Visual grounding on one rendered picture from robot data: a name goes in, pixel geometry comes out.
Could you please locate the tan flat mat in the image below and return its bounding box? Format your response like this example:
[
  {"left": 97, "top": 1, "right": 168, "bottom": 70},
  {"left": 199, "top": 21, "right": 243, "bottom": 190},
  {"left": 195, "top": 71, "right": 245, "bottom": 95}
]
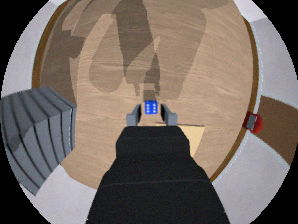
[{"left": 156, "top": 123, "right": 205, "bottom": 158}]

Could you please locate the blue die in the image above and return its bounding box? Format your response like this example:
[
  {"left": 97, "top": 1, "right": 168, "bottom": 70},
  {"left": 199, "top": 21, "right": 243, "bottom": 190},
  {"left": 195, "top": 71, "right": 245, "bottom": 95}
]
[{"left": 145, "top": 100, "right": 157, "bottom": 114}]

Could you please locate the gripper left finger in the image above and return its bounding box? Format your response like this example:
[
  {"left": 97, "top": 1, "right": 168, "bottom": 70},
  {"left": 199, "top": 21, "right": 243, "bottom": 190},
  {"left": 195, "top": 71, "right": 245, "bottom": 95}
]
[{"left": 126, "top": 104, "right": 141, "bottom": 126}]

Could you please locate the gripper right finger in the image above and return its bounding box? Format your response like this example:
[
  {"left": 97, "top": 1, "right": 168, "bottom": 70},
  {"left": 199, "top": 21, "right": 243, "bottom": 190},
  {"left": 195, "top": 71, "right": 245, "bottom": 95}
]
[{"left": 161, "top": 104, "right": 178, "bottom": 126}]

